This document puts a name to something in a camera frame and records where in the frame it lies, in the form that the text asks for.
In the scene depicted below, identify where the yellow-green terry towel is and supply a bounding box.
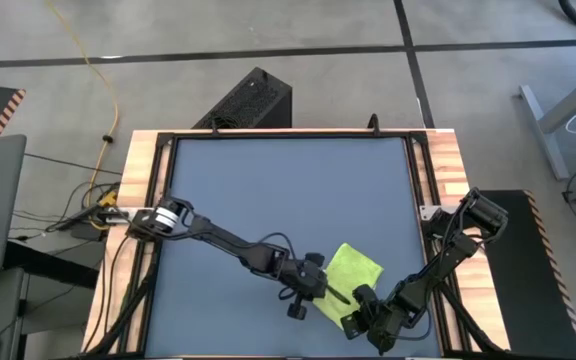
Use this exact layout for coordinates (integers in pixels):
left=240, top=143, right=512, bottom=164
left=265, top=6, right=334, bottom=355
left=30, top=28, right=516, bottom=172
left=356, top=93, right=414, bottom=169
left=312, top=241, right=386, bottom=331

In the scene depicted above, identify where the thin black cable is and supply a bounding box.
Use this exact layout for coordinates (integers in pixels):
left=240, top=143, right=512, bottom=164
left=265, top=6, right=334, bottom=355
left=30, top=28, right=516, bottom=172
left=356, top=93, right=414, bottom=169
left=23, top=151, right=124, bottom=176

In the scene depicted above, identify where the black power strip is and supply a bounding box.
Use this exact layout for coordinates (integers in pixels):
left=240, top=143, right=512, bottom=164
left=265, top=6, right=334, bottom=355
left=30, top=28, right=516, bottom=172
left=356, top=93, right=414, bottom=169
left=45, top=201, right=115, bottom=234

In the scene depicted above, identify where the yellow cable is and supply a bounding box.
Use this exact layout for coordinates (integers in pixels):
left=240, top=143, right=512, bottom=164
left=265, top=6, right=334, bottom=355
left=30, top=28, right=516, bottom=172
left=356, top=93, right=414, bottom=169
left=47, top=0, right=121, bottom=231

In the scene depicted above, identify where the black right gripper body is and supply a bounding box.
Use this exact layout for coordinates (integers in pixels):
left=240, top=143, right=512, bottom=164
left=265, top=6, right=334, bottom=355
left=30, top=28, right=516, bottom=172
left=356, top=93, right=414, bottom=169
left=352, top=283, right=412, bottom=357

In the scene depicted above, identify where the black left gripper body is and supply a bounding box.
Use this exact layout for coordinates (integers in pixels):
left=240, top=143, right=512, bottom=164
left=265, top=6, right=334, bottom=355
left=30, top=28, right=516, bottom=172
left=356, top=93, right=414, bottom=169
left=278, top=251, right=330, bottom=322

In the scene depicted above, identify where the black perforated computer tower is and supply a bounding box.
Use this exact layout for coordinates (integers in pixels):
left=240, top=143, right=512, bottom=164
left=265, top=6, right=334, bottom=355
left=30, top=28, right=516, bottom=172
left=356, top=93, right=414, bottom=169
left=192, top=66, right=294, bottom=130

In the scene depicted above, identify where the blue-grey table mat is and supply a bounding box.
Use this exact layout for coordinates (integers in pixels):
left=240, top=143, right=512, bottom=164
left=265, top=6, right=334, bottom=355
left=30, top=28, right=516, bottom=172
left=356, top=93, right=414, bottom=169
left=145, top=136, right=442, bottom=359

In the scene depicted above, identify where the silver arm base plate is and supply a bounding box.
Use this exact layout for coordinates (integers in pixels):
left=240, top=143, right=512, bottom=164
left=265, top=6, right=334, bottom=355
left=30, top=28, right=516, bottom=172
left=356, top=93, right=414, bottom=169
left=419, top=203, right=442, bottom=222
left=105, top=206, right=142, bottom=225

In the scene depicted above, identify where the grey metal desk leg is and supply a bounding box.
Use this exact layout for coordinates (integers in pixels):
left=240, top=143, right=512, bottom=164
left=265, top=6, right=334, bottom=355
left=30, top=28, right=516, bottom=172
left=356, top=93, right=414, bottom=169
left=519, top=62, right=576, bottom=182

